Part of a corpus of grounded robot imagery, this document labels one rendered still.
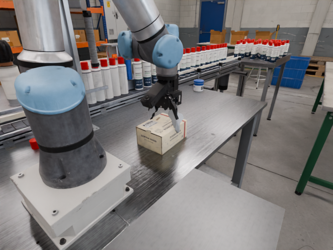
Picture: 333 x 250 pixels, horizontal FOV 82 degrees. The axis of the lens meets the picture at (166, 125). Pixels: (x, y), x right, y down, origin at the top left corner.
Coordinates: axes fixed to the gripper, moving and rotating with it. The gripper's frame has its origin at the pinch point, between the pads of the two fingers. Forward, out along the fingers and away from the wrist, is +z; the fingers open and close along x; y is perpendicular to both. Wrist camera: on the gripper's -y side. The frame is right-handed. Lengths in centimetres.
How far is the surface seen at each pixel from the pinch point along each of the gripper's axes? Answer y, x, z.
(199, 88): 66, 19, 2
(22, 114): -29, 51, -2
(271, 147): 171, -26, 84
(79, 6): -9, 29, -41
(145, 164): -15.3, -5.0, 5.8
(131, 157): -15.4, 1.3, 5.8
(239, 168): 64, -18, 51
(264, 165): 130, -27, 85
